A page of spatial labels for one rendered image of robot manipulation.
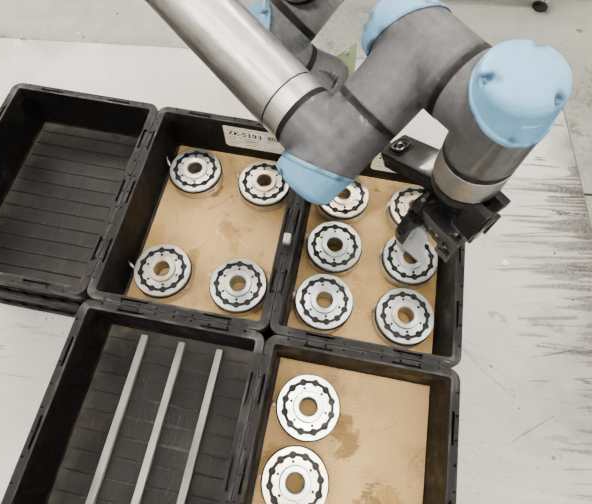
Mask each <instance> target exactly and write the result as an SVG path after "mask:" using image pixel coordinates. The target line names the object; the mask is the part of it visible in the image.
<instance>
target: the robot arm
mask: <svg viewBox="0 0 592 504"><path fill-rule="evenodd" d="M141 1H146V3H147V4H148V5H149V6H150V7H151V8H152V9H153V10H154V11H155V12H156V13H157V14H158V15H159V16H160V17H161V18H162V19H163V21H164V22H165V23H166V24H167V25H168V26H169V27H170V28H171V29H172V30H173V31H174V32H175V33H176V34H177V35H178V36H179V37H180V39H181V40H182V41H183V42H184V43H185V44H186V45H187V46H188V47H189V48H190V49H191V50H192V51H193V52H194V53H195V54H196V55H197V57H198V58H199V59H200V60H201V61H202V62H203V63H204V64H205V65H206V66H207V67H208V68H209V69H210V70H211V71H212V72H213V73H214V75H215V76H216V77H217V78H218V79H219V80H220V81H221V82H222V83H223V84H224V85H225V86H226V87H227V88H228V89H229V90H230V91H231V93H232V94H233V95H234V96H235V97H236V98H237V99H238V100H239V101H240V102H241V103H242V104H243V105H244V106H245V107H246V108H247V109H248V111H249V112H250V113H251V114H252V115H253V116H254V117H255V118H256V119H257V120H258V121H259V122H260V123H261V124H262V125H263V126H264V128H265V129H266V130H267V131H268V132H269V133H270V134H271V135H272V136H273V137H274V138H275V139H276V140H277V141H278V142H279V143H280V144H281V145H282V146H283V147H284V148H285V150H284V151H283V152H282V156H281V157H280V158H279V160H278V162H277V169H278V171H279V173H280V175H281V176H283V179H284V181H285V182H286V183H287V184H288V185H289V186H290V187H291V188H292V189H293V190H294V191H295V192H296V193H297V194H298V195H300V196H301V197H302V198H304V199H305V200H307V201H309V202H311V203H313V204H316V205H327V204H328V203H330V202H331V201H332V200H333V199H334V198H335V197H336V196H338V195H339V194H340V193H341V192H342V191H343V190H344V189H345V188H346V187H347V186H348V185H349V184H350V183H353V182H354V181H355V178H356V177H357V176H358V175H359V174H360V173H361V172H362V171H363V170H364V169H365V168H366V167H367V166H368V165H369V164H370V163H371V161H372V160H373V159H374V158H375V157H376V156H377V155H378V154H379V153H380V152H381V154H382V158H383V162H384V166H385V167H386V168H388V169H390V170H392V171H394V172H396V173H397V174H399V175H401V176H403V177H405V178H407V179H409V180H410V181H412V182H414V183H416V184H418V185H420V186H421V187H423V188H424V189H423V190H422V191H423V194H422V195H420V196H419V197H418V198H416V199H415V200H414V201H413V203H412V204H411V206H410V208H408V210H407V213H406V214H405V216H404V218H403V219H402V220H401V222H400V223H399V224H398V226H397V228H396V230H395V237H396V243H397V246H398V248H399V249H400V250H401V252H405V251H407V252H408V253H409V254H411V255H412V256H413V257H414V258H415V259H416V260H417V261H419V262H420V263H421V264H422V265H428V264H429V263H430V259H429V257H428V254H427V252H426V250H425V244H426V242H427V240H428V236H427V233H426V231H427V232H428V233H429V234H430V235H431V236H432V239H433V240H434V241H435V242H436V243H437V246H436V247H435V248H434V250H435V251H436V252H437V254H438V255H439V256H440V257H441V258H442V259H443V260H444V262H445V263H446V262H447V261H448V260H449V259H450V258H451V256H452V255H453V254H454V253H455V251H456V250H457V249H458V248H459V247H460V246H462V245H463V244H465V243H466V242H468V243H469V244H470V243H472V242H473V240H475V239H476V238H478V237H479V236H480V235H481V234H482V232H483V233H484V235H485V234H486V233H487V232H488V231H489V230H490V229H491V228H492V227H493V226H494V224H495V223H496V222H497V221H498V220H499V219H500V218H501V217H502V216H501V215H500V214H499V212H500V211H501V210H503V209H504V208H506V207H507V206H508V204H509V203H510V202H511V200H510V199H509V198H508V197H507V196H506V195H505V194H504V193H503V192H502V191H501V189H502V187H503V186H504V185H505V184H506V183H507V181H508V180H509V179H510V178H511V176H512V175H513V174H514V172H515V171H516V170H517V168H518V167H519V166H520V165H521V163H522V162H523V161H524V160H525V158H526V157H527V156H528V155H529V153H530V152H531V151H532V150H533V148H534V147H535V146H536V145H537V144H538V143H539V142H540V141H542V140H543V139H544V138H545V137H546V135H547V134H548V133H549V132H550V130H551V128H552V127H553V124H554V122H555V119H556V118H557V116H558V115H559V114H560V112H561V111H562V109H563V108H564V106H565V105H566V103H567V102H568V100H569V98H570V96H571V93H572V89H573V76H572V72H571V69H570V66H569V65H568V63H567V61H566V60H565V59H564V57H563V56H562V55H561V54H560V53H559V52H557V51H556V50H555V49H553V48H552V47H550V46H548V45H544V46H540V45H537V44H534V42H533V40H529V39H513V40H508V41H505V42H502V43H499V44H497V45H496V46H494V47H492V46H491V45H490V44H489V43H487V42H486V41H485V40H484V39H482V38H481V37H480V36H479V35H478V34H476V33H475V32H474V31H473V30H472V29H470V28H469V27H468V26H467V25H465V24H464V23H463V22H462V21H461V20H459V19H458V18H457V17H456V16H455V15H453V14H452V12H451V10H450V8H449V7H447V6H446V5H445V4H443V3H440V2H438V1H437V0H380V1H379V2H378V3H377V4H376V5H375V7H374V8H373V9H372V11H371V12H370V19H369V21H368V22H367V23H365V24H364V26H363V29H362V33H361V46H362V49H363V51H364V52H365V53H366V56H367V58H366V59H365V60H364V61H363V62H362V63H361V65H360V66H359V67H358V68H357V69H356V70H355V72H354V73H353V74H352V75H351V76H350V77H349V70H348V67H347V65H346V64H345V63H344V62H343V61H342V60H341V59H340V58H338V57H337V56H334V55H332V54H330V53H327V52H325V51H323V50H320V49H318V48H317V47H316V46H314V45H313V44H312V43H311V42H312V40H313V39H314V38H315V37H316V35H317V34H318V33H319V31H320V30H321V29H322V28H323V26H324V25H325V24H326V23H327V21H328V20H329V19H330V18H331V16H332V15H333V14H334V13H335V11H336V10H337V9H338V8H339V6H340V5H341V4H342V3H343V2H344V1H345V0H255V1H254V3H252V4H251V5H250V7H249V8H248V9H247V8H246V7H245V6H244V5H243V4H242V3H241V2H240V1H239V0H141ZM348 77H349V78H348ZM422 109H424V110H425V111H426V112H427V113H428V114H429V115H431V116H432V117H433V118H434V119H436V120H437V121H438V122H439V123H441V124H442V125H443V126H444V127H445V128H446V129H447V130H448V133H447V135H446V137H445V140H444V142H443V144H442V146H441V148H440V149H437V148H435V147H433V146H430V145H428V144H426V143H424V142H421V141H419V140H417V139H414V138H412V137H410V136H407V135H402V136H401V137H399V138H398V139H397V140H395V141H393V142H392V143H391V144H390V145H388V144H389V143H390V142H391V141H392V140H393V139H394V138H395V136H397V135H398V134H399V133H400V132H401V131H402V130H403V129H404V128H405V127H406V126H407V125H408V124H409V123H410V122H411V121H412V120H413V119H414V118H415V117H416V116H417V114H418V113H419V112H420V111H421V110H422ZM387 145H388V146H387ZM386 146H387V147H386ZM422 227H424V228H425V229H426V231H425V230H424V229H423V228H422ZM440 247H441V248H442V249H443V248H444V247H445V248H446V249H447V250H448V251H449V252H450V253H449V255H448V256H447V255H446V254H445V253H444V252H443V250H442V249H441V248H440Z"/></svg>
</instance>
